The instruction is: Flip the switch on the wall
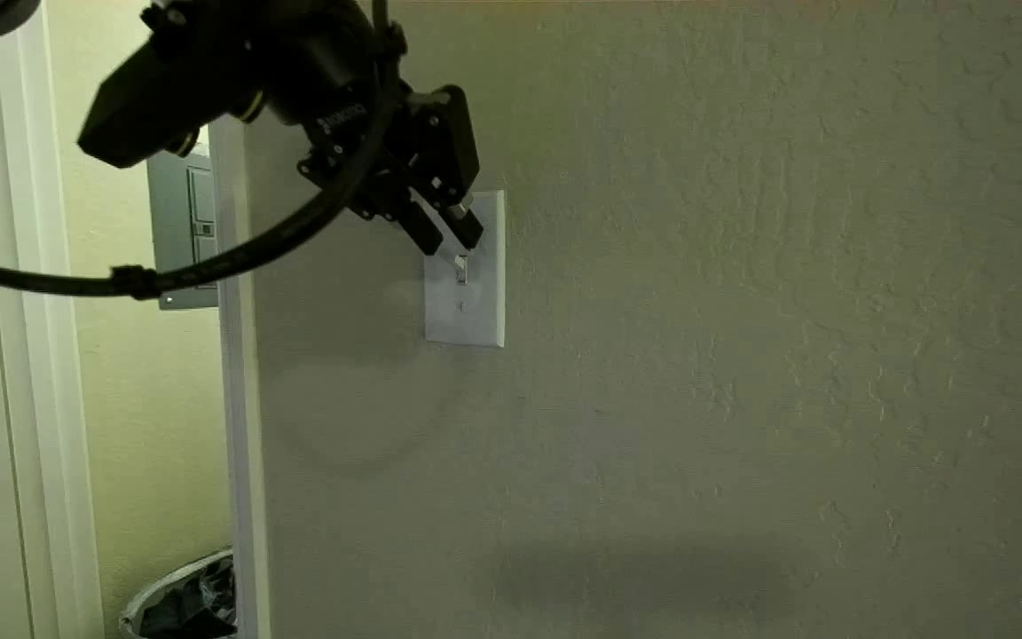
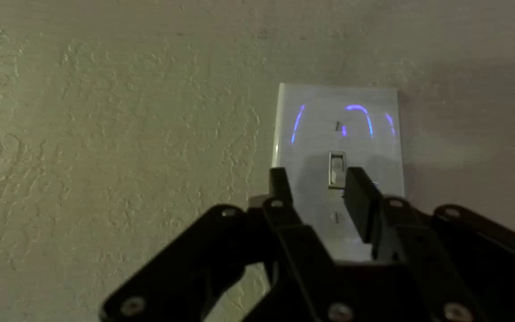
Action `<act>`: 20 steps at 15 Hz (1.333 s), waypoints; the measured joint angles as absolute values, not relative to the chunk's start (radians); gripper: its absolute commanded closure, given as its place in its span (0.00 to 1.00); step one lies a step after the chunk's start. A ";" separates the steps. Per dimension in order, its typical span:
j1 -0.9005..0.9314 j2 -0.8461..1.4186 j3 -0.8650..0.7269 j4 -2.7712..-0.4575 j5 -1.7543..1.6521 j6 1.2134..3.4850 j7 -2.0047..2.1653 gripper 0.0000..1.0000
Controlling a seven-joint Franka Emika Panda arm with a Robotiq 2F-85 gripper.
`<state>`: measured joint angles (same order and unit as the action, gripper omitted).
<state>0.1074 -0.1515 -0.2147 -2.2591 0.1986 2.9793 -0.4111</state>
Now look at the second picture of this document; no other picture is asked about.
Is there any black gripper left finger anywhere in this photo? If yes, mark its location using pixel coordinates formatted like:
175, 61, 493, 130
98, 166, 353, 322

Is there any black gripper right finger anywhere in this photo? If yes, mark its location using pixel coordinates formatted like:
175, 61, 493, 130
334, 164, 515, 322

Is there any white switch toggle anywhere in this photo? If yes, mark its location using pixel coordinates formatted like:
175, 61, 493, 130
325, 150, 348, 191

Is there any white light switch plate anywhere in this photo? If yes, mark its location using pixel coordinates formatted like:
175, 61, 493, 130
269, 80, 407, 265

